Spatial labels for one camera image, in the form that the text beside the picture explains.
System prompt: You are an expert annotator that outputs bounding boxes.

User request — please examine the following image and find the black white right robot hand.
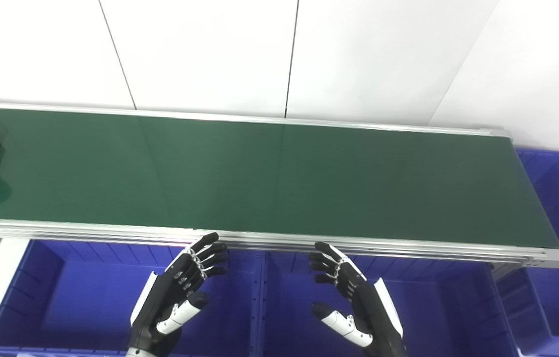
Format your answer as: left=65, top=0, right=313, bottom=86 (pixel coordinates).
left=308, top=241, right=407, bottom=357

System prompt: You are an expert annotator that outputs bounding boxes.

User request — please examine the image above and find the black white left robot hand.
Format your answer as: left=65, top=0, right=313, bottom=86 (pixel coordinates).
left=129, top=232, right=230, bottom=357

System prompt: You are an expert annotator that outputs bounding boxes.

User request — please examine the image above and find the green conveyor belt aluminium frame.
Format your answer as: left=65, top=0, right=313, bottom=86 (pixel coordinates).
left=0, top=102, right=559, bottom=269

